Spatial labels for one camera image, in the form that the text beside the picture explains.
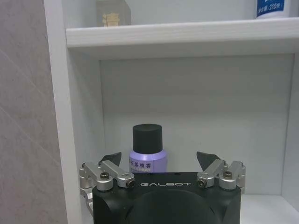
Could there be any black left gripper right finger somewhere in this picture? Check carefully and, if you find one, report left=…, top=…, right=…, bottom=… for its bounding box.
left=196, top=151, right=247, bottom=194

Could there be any white bottle with blue label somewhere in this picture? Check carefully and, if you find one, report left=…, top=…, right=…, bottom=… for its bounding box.
left=254, top=0, right=295, bottom=19

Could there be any white wooden cabinet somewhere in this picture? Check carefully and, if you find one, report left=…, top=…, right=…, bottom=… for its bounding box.
left=43, top=0, right=299, bottom=224

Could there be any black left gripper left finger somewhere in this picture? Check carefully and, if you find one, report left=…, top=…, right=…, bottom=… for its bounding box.
left=78, top=151, right=135, bottom=215

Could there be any purple bottle with black cap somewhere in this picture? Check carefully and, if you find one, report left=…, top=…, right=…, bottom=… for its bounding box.
left=128, top=124, right=168, bottom=174

